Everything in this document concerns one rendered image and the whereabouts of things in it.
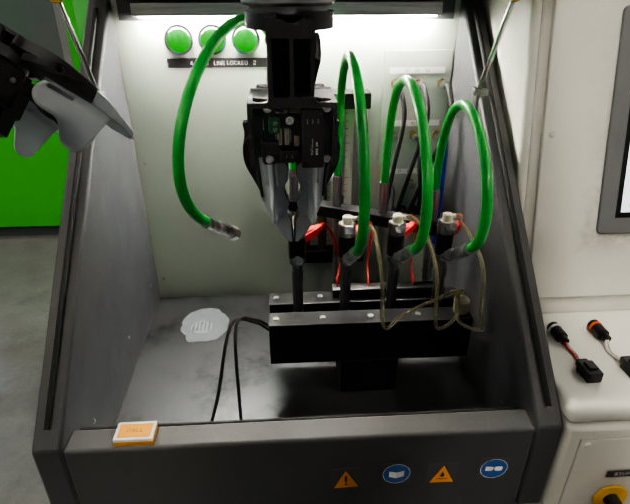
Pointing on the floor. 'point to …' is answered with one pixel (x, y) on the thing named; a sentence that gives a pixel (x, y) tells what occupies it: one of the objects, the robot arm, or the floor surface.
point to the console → (573, 207)
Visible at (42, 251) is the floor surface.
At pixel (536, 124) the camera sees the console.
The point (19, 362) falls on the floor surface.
